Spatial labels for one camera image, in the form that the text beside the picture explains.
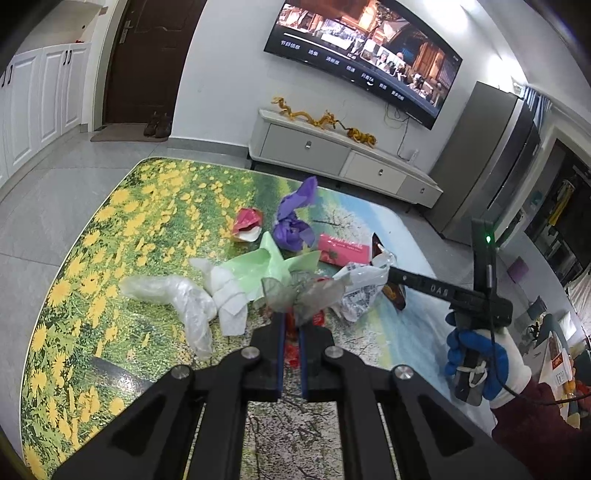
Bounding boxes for purple crumpled paper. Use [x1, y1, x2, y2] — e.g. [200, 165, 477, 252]
[271, 176, 318, 253]

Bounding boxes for dark brown snack wrapper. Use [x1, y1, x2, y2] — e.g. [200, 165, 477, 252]
[370, 233, 407, 311]

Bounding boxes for golden dragon figurine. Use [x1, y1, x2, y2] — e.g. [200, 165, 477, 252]
[271, 96, 339, 129]

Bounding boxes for pink tissue packet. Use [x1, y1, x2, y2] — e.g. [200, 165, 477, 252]
[318, 234, 370, 267]

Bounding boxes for white tv cabinet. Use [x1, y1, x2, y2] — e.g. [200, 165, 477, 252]
[249, 109, 443, 208]

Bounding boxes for curved wall television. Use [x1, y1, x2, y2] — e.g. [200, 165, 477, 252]
[264, 0, 463, 129]

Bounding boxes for red plastic trash piece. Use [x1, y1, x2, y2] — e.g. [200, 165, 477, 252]
[284, 310, 325, 369]

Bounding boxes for red white crumpled wrapper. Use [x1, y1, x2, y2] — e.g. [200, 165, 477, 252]
[231, 208, 263, 243]

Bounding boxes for flower landscape table cover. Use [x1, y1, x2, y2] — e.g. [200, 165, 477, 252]
[20, 157, 494, 479]

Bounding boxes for blue white gloved right hand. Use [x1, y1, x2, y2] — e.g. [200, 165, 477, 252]
[444, 312, 532, 410]

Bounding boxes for white wall cabinets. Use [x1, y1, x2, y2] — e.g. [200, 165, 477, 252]
[1, 43, 90, 184]

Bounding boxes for light green paper sheet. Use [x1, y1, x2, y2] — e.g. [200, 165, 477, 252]
[221, 232, 321, 301]

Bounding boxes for dark brown entrance door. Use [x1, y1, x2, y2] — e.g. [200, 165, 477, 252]
[103, 0, 206, 124]

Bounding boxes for small golden figurine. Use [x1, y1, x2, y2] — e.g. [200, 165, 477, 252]
[346, 127, 377, 148]

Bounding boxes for grey double door refrigerator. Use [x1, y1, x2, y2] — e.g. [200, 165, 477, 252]
[425, 82, 540, 245]

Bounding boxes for pair of dark shoes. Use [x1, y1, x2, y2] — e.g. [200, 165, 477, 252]
[143, 112, 172, 139]

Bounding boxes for dark red sleeve right forearm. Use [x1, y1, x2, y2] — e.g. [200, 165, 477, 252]
[492, 398, 590, 479]

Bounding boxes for white printed plastic bag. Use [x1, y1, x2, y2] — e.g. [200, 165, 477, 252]
[332, 250, 398, 323]

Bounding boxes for clear plastic bag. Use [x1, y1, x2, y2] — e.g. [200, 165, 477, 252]
[119, 275, 217, 360]

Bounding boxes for brown door mat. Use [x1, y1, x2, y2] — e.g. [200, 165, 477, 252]
[90, 123, 168, 143]

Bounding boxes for grey plastic wrapper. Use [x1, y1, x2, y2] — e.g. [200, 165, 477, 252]
[262, 271, 351, 327]

